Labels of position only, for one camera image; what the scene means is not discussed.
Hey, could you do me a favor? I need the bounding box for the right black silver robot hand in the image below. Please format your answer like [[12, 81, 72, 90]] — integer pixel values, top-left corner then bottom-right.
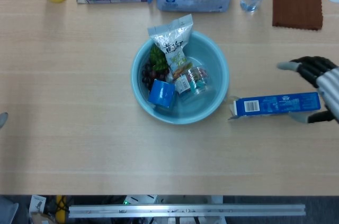
[[276, 56, 339, 124]]

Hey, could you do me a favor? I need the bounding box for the white peanut snack bag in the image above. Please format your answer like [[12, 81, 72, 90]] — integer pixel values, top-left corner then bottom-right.
[[147, 14, 193, 82]]

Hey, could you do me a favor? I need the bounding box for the blue box from basin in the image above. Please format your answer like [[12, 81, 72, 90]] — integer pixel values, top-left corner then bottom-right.
[[147, 79, 177, 110]]

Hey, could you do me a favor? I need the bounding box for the brown folded cloth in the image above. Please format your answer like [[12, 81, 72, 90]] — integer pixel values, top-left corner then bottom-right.
[[272, 0, 324, 31]]

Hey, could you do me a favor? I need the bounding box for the light blue plastic basin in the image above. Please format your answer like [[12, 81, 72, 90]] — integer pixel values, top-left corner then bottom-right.
[[131, 31, 230, 125]]

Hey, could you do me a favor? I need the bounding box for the clear wrapped candy pack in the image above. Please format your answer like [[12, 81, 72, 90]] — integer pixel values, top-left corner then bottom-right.
[[173, 66, 212, 98]]

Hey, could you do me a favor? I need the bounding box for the dark grape bunch with leaf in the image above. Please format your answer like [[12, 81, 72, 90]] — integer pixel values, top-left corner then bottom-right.
[[141, 43, 172, 91]]

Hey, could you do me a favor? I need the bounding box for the white device with green light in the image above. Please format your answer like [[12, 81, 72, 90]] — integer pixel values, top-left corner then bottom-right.
[[123, 194, 159, 205]]

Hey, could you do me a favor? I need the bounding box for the aluminium profile rail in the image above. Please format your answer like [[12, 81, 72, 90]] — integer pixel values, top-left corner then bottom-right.
[[68, 204, 307, 219]]

